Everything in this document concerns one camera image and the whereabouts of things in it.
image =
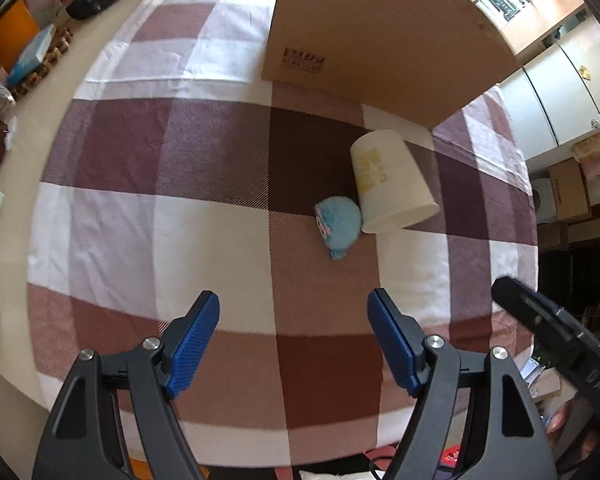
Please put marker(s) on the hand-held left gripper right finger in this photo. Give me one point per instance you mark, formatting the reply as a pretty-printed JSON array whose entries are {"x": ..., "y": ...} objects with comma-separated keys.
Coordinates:
[{"x": 392, "y": 340}]

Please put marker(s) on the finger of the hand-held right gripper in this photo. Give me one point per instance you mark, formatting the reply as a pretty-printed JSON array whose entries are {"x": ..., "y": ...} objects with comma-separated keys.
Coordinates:
[{"x": 525, "y": 305}]

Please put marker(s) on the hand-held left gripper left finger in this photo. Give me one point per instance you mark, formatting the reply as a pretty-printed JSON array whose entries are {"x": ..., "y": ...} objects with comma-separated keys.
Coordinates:
[{"x": 195, "y": 345}]

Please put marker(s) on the blue plush toy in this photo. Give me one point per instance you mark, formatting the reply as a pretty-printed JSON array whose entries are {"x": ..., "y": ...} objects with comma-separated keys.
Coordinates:
[{"x": 340, "y": 225}]

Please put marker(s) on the cream paper cup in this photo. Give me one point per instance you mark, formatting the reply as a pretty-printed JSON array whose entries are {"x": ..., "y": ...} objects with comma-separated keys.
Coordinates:
[{"x": 390, "y": 185}]

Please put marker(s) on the brown cardboard box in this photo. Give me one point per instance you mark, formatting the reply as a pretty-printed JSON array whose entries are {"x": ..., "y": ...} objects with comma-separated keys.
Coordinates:
[{"x": 380, "y": 35}]

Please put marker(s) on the orange container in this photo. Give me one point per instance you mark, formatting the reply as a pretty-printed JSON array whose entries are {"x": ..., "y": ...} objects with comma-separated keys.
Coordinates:
[{"x": 10, "y": 35}]

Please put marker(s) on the person's right hand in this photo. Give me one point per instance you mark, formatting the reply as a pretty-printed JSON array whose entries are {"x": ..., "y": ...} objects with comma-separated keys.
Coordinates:
[{"x": 557, "y": 420}]

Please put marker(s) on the small brown carton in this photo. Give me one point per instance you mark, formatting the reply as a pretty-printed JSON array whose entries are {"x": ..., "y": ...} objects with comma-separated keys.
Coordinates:
[{"x": 567, "y": 190}]

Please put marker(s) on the red packet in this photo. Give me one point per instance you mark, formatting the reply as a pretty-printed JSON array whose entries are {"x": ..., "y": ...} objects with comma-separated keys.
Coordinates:
[{"x": 451, "y": 456}]

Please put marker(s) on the brown white checked tablecloth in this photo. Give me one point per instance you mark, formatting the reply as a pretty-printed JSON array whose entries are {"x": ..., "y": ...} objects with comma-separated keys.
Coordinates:
[{"x": 155, "y": 160}]

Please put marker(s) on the white tall cabinet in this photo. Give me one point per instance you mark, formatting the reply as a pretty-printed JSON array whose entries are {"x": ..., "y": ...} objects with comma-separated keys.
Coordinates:
[{"x": 555, "y": 90}]

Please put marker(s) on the yellow sticker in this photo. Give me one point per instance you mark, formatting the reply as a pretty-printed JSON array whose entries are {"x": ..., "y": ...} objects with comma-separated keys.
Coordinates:
[{"x": 585, "y": 72}]

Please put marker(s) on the black countertop oven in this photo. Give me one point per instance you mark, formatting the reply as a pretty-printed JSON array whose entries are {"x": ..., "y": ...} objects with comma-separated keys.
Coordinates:
[{"x": 505, "y": 0}]

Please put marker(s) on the blue book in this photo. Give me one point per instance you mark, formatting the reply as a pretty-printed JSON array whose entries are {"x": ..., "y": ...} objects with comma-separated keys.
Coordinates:
[{"x": 30, "y": 55}]

